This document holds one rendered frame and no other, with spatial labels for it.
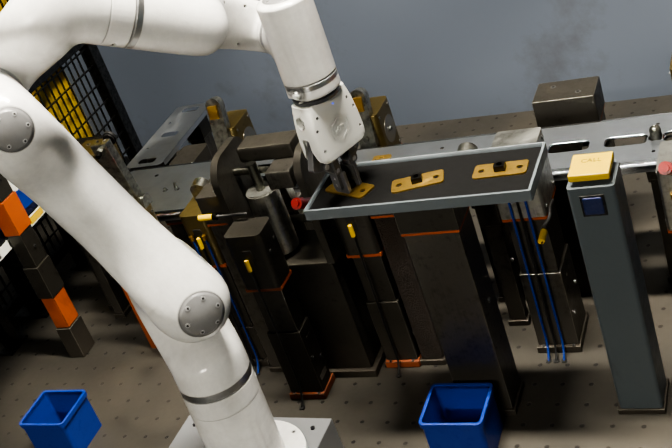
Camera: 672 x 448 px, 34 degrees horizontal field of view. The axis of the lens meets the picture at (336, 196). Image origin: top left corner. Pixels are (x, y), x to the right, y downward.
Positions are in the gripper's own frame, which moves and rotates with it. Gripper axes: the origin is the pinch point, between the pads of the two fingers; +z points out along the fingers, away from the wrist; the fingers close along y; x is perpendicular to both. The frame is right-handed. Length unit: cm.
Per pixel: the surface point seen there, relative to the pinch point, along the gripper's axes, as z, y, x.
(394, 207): 2.6, -1.9, -11.3
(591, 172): 2.3, 14.3, -36.4
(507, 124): 48, 90, 46
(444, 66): 76, 160, 132
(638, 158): 18, 42, -25
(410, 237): 10.5, 0.9, -9.4
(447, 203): 2.7, 1.7, -19.1
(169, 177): 18, 10, 73
